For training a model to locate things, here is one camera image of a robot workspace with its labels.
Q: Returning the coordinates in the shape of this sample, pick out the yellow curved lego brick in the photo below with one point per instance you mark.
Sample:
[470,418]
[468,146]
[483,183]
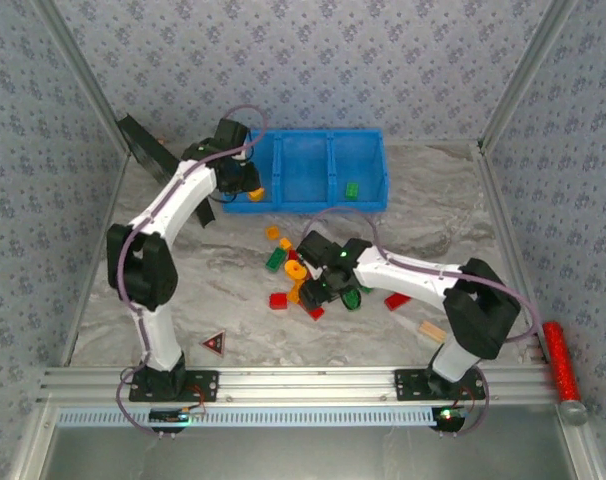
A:
[256,194]

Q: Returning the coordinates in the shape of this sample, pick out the yellow round lego piece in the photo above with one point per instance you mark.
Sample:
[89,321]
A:
[296,270]

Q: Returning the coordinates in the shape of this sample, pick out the small orange-yellow lego brick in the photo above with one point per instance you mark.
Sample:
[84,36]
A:
[285,244]

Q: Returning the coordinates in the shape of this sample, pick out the long green lego brick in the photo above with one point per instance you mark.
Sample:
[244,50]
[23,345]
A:
[276,260]

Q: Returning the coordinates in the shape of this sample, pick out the square red lego brick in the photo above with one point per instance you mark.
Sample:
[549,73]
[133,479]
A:
[278,302]

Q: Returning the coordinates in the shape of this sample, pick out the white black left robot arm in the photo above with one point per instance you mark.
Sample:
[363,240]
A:
[183,195]

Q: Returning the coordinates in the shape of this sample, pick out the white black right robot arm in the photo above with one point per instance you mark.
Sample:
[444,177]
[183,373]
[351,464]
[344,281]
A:
[413,277]

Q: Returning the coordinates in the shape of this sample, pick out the small green lego brick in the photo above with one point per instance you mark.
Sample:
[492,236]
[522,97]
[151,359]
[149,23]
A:
[352,190]

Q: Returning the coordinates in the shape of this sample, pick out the blue three-compartment bin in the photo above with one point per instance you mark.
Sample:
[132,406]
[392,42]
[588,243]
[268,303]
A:
[303,170]

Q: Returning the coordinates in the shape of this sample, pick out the black flat strip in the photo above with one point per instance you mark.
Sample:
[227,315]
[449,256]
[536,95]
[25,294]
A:
[148,150]

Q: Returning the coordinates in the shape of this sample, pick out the light wooden block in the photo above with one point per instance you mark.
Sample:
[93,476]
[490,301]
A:
[432,332]

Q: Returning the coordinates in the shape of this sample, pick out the red triangle sign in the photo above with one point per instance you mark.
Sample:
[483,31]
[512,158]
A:
[214,344]

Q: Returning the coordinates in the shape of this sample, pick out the right circuit board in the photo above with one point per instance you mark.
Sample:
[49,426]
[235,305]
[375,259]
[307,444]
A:
[449,416]

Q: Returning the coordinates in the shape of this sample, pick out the circuit board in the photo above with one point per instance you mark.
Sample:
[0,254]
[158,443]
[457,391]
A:
[169,415]
[449,416]

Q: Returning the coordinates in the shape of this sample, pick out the left circuit board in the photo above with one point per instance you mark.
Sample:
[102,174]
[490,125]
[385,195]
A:
[169,415]

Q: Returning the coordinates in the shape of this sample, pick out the red glitter tube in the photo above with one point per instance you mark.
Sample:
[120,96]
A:
[560,360]

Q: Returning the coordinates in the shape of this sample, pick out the aluminium mounting rail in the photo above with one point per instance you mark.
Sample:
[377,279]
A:
[303,382]

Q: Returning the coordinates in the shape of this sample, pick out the aluminium table edge rail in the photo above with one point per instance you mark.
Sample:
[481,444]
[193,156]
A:
[513,250]
[95,260]

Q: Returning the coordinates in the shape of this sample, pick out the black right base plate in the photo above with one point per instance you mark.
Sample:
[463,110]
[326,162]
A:
[408,385]

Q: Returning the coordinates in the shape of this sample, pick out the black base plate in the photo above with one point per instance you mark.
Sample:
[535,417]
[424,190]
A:
[205,387]
[408,385]

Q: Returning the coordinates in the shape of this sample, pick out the aluminium frame post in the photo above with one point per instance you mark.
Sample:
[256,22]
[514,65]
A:
[83,75]
[528,70]

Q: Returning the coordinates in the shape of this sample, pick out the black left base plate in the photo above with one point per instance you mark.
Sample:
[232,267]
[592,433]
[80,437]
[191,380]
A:
[205,387]

